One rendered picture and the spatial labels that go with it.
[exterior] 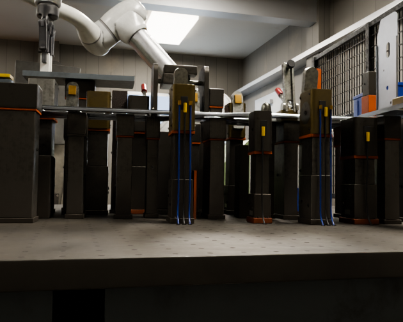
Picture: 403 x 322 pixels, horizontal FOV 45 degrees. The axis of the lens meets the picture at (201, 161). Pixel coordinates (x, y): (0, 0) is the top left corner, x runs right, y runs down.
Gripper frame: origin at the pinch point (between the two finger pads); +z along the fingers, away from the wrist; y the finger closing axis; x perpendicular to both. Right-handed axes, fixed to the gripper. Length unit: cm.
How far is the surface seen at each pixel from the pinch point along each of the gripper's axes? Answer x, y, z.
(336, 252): 70, 97, 50
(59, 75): 5.9, 4.7, 4.5
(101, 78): 19.5, 2.9, 5.0
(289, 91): 83, 7, 9
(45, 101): 5.8, 19.9, 15.9
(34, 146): 12, 51, 32
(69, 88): 12.3, 17.9, 11.5
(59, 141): -116, -491, -14
